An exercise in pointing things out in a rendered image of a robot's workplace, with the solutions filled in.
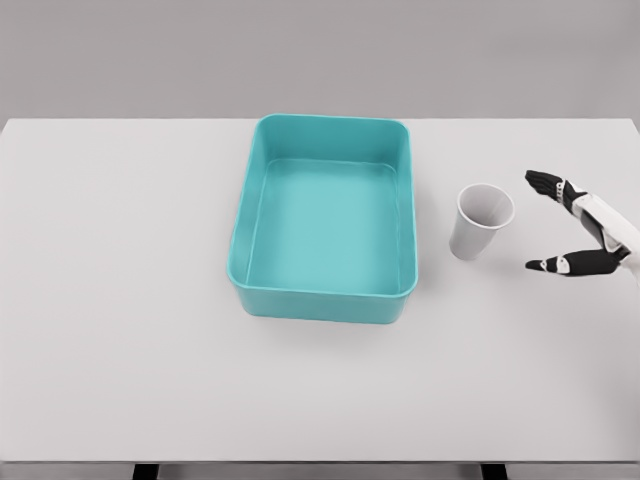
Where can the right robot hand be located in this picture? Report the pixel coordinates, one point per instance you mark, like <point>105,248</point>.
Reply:
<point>608,220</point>

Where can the teal plastic basket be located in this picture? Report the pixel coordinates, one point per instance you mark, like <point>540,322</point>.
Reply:
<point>325,220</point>

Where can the white paper cup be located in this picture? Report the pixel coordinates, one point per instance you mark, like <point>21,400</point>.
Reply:
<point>477,225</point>

